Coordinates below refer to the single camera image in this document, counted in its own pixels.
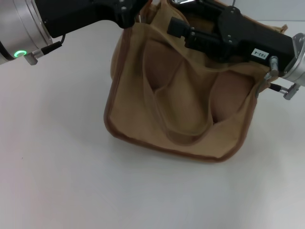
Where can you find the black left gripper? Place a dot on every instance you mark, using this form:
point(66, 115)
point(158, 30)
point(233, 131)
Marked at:
point(76, 14)

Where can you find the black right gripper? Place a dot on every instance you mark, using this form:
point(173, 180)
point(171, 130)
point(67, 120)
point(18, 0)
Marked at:
point(252, 40)

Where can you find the silver zipper pull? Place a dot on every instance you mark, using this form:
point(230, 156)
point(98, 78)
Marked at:
point(179, 1)

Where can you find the khaki fabric food bag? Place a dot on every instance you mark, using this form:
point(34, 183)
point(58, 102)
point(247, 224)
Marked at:
point(181, 114)

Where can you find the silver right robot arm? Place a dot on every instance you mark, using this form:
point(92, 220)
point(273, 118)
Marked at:
point(297, 62)

